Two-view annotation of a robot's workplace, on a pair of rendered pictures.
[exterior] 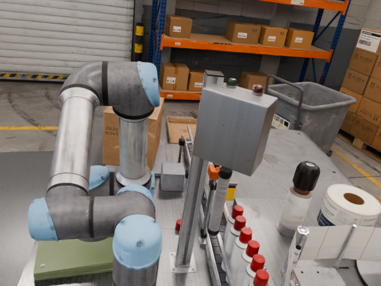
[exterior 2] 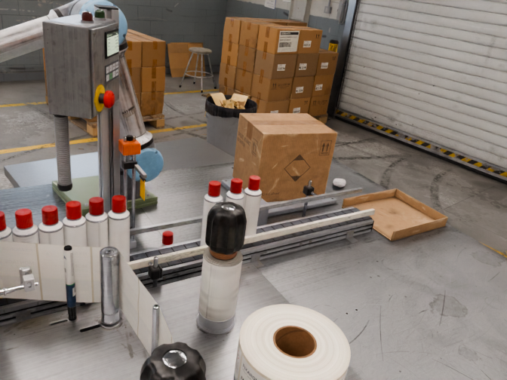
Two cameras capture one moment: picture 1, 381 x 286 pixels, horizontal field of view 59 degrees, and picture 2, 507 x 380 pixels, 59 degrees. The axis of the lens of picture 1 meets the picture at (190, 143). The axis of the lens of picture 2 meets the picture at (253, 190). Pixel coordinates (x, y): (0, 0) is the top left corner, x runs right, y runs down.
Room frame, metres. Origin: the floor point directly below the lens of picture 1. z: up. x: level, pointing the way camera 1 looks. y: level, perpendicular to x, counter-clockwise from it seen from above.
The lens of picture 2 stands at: (0.78, -1.18, 1.61)
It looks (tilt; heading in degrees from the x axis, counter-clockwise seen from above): 25 degrees down; 66
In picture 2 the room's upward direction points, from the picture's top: 8 degrees clockwise
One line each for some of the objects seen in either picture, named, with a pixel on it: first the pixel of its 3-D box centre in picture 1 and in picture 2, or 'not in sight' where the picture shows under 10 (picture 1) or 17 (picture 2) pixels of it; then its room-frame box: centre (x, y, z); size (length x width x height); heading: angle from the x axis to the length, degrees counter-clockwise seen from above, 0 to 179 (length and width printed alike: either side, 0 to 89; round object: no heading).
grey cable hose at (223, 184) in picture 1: (219, 202); (62, 148); (0.76, -0.10, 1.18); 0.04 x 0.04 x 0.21
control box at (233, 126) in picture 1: (233, 126); (85, 65); (0.81, -0.11, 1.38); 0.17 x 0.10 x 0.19; 66
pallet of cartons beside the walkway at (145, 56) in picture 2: not in sight; (102, 75); (1.13, 3.88, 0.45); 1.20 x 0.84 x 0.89; 112
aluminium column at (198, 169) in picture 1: (195, 181); (109, 144); (0.87, -0.03, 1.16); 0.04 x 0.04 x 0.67; 11
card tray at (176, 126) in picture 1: (189, 130); (394, 212); (1.91, 0.02, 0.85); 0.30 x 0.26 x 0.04; 11
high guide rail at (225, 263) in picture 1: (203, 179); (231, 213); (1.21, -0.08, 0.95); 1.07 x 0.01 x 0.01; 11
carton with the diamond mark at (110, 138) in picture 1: (134, 129); (281, 155); (1.54, 0.29, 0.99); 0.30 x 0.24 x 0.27; 1
